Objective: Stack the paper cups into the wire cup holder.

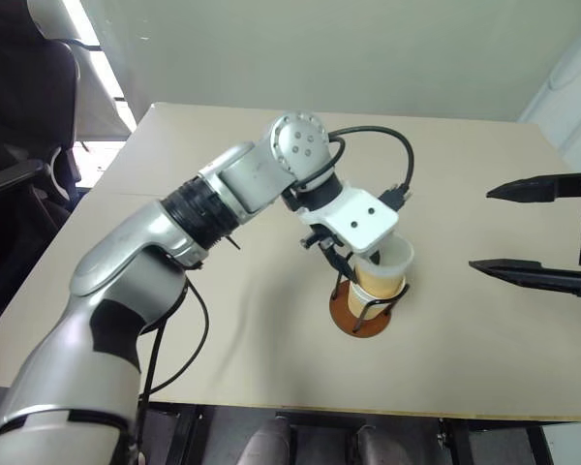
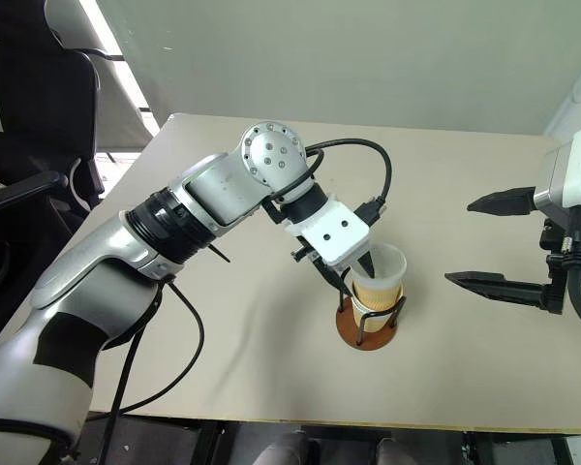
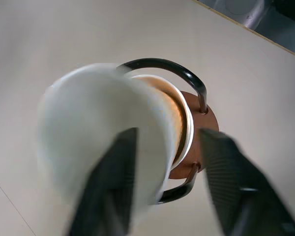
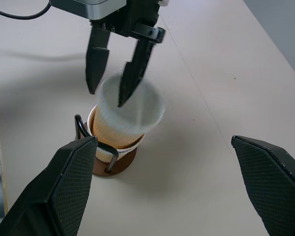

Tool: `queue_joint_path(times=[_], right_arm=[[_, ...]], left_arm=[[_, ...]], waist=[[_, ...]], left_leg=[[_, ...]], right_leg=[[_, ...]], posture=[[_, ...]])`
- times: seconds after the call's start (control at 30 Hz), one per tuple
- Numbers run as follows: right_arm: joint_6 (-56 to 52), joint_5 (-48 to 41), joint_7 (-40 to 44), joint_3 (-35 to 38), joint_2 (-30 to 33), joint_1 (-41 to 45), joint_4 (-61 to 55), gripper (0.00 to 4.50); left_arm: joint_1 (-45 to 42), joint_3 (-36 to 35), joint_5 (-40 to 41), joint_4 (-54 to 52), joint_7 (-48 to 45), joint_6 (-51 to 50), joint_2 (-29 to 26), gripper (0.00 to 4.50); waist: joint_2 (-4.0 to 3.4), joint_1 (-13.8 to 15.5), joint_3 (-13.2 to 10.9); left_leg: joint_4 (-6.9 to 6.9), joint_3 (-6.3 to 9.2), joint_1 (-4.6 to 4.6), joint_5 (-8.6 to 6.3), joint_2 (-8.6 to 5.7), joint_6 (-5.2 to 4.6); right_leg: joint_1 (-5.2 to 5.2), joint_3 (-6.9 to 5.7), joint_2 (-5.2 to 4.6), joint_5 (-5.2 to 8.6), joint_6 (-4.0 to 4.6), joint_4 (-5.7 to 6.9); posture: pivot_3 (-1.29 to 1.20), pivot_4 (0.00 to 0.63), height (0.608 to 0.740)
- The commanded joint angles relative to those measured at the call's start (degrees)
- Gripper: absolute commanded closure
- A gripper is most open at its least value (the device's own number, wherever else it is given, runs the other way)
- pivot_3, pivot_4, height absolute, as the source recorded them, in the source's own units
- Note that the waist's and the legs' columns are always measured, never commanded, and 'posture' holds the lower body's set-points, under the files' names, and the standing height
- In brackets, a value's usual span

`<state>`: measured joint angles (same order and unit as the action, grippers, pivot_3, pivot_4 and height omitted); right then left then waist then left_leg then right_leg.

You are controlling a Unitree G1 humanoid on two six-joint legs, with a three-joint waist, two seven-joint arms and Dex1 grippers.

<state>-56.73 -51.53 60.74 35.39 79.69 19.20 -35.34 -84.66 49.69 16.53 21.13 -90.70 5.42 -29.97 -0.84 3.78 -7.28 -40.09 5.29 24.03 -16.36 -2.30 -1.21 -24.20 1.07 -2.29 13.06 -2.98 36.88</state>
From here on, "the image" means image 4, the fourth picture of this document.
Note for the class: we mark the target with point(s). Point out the beige table cover sheet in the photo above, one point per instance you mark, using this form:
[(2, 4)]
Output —
[(199, 172)]

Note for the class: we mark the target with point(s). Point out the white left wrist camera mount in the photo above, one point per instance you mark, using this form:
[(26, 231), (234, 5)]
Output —
[(88, 8)]

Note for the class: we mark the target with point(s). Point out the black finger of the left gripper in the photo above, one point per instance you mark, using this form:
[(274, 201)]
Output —
[(97, 66), (135, 73)]

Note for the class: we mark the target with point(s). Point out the tan paper cup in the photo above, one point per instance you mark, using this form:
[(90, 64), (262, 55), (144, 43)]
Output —
[(102, 157), (145, 108)]

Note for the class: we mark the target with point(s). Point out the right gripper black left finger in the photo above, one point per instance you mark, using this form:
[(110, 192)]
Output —
[(46, 196)]

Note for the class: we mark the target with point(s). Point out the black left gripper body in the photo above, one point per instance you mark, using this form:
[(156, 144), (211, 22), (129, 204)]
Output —
[(140, 12)]

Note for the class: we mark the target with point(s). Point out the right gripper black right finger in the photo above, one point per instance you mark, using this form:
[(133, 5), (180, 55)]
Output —
[(275, 186)]

